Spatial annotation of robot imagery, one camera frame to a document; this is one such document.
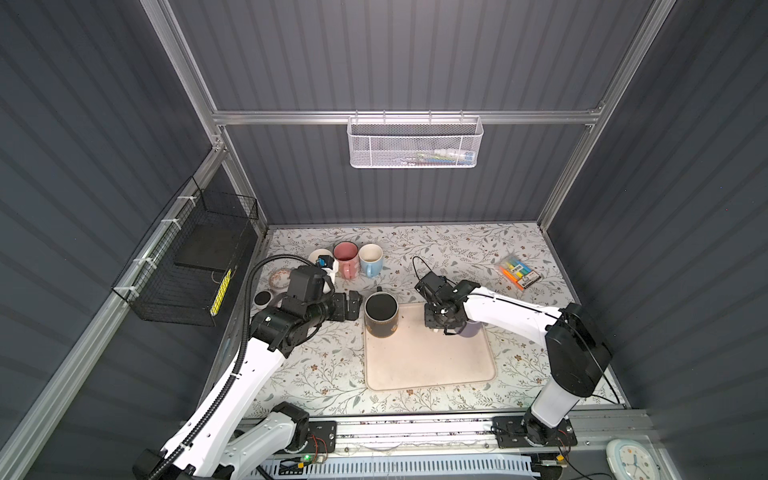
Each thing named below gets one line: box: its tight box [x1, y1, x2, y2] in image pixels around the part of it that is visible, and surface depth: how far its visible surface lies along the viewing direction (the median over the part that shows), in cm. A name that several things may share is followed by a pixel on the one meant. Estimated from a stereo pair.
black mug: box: [364, 286, 399, 339], surface depth 86 cm
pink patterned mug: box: [333, 240, 361, 280], surface depth 101 cm
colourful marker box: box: [495, 256, 542, 290], surface depth 107 cm
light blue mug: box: [358, 243, 383, 278], surface depth 101 cm
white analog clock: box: [606, 438, 660, 480], surface depth 70 cm
